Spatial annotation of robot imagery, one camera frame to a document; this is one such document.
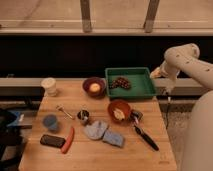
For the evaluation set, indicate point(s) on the black smartphone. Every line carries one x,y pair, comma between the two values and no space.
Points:
52,141

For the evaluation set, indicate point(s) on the grey blue cloth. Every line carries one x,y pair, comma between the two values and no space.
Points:
96,130

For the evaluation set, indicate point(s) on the green plastic tray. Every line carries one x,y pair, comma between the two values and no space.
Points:
141,85

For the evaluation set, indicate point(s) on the maroon bowl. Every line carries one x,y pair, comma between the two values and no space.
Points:
86,84

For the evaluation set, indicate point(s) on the orange bowl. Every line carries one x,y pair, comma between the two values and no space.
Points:
119,104

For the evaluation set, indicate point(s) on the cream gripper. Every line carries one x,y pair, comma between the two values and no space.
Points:
156,73

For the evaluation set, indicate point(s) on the blue sponge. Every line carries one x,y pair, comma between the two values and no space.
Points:
113,138

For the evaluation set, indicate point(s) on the pale food in orange bowl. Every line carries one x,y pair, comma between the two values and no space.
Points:
119,114

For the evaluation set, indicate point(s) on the white plastic cup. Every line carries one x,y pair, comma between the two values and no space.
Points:
49,85

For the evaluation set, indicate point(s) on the dark grape bunch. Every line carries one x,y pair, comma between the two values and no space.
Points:
120,82

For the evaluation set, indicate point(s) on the black chair left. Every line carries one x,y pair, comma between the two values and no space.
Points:
9,136

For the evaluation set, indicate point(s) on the black handled brush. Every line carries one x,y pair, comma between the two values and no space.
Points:
136,117

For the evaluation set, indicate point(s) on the metal spoon tool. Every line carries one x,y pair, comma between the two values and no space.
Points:
60,108

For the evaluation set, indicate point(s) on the blue plastic cup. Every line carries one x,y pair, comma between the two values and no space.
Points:
51,122

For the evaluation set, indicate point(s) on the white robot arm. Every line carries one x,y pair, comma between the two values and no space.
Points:
198,148

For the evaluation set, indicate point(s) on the small metal cup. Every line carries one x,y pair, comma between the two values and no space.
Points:
83,116

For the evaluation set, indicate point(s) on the yellow round fruit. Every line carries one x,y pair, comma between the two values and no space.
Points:
94,87

